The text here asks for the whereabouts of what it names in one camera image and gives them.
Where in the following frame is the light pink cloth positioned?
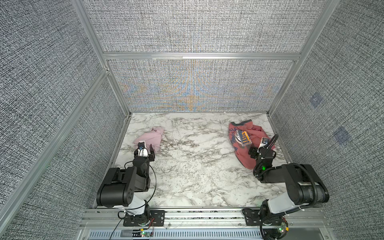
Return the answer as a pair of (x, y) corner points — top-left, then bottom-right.
(133, 127), (164, 153)

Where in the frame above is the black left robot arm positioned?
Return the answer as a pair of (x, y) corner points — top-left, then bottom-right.
(96, 142), (155, 218)

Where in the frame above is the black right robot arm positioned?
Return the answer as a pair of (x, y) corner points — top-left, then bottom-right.
(249, 146), (330, 225)

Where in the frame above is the dark pink shirt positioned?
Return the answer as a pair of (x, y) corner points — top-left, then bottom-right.
(229, 120), (279, 173)

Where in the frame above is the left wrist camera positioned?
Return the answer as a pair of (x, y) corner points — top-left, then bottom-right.
(138, 142), (149, 157)

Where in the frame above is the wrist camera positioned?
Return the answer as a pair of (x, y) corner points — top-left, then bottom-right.
(138, 142), (149, 157)
(259, 138), (270, 149)

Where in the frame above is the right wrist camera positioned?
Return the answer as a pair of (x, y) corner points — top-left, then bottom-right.
(259, 138), (270, 149)

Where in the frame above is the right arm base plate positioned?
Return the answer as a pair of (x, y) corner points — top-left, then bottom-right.
(242, 208), (268, 226)

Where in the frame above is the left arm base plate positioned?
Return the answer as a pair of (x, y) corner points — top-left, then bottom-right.
(123, 210), (166, 228)

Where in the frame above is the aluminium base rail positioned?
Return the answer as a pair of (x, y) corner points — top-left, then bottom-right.
(75, 207), (337, 240)

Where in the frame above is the aluminium corner frame post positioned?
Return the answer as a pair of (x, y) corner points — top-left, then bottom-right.
(267, 0), (340, 116)

